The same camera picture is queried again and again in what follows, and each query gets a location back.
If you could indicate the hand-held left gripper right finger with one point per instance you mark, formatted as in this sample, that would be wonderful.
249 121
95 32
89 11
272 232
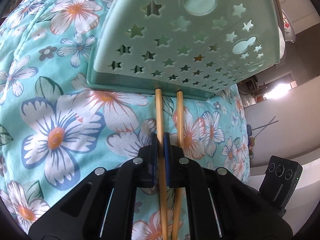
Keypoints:
167 161

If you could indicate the floral turquoise blanket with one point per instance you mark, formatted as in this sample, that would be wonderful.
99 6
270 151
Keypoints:
62 130

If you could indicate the thin metal rods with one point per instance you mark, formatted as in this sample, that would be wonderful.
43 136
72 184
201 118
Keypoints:
266 127

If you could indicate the green plastic utensil holder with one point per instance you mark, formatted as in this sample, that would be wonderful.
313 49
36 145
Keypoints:
180 42

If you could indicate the floral white bowl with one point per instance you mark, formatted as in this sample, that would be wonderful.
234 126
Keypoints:
288 28

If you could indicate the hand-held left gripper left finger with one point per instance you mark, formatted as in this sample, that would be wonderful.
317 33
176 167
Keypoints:
154 161

